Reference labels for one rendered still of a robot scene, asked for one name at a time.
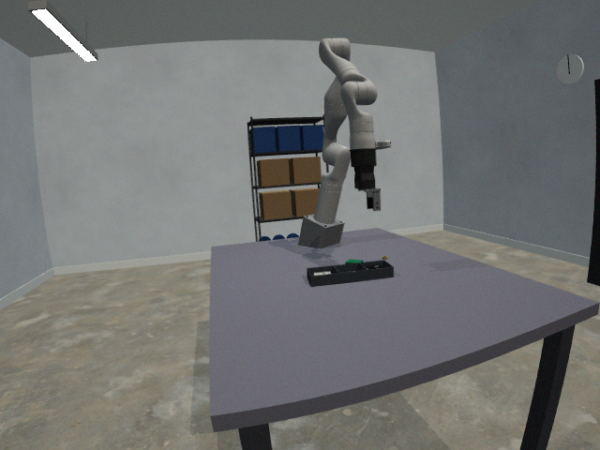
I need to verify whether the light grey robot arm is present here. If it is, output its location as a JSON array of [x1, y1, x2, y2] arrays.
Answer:
[[314, 38, 377, 224]]

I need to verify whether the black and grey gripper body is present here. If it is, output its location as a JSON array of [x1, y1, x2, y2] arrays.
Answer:
[[350, 131, 391, 189]]

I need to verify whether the dark grey rack of bins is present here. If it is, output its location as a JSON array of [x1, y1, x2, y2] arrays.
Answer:
[[307, 260, 394, 287]]

